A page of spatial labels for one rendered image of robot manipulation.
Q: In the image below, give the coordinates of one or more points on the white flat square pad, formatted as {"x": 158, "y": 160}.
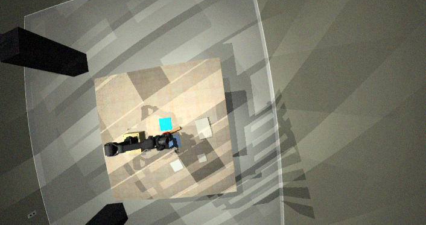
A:
{"x": 176, "y": 165}

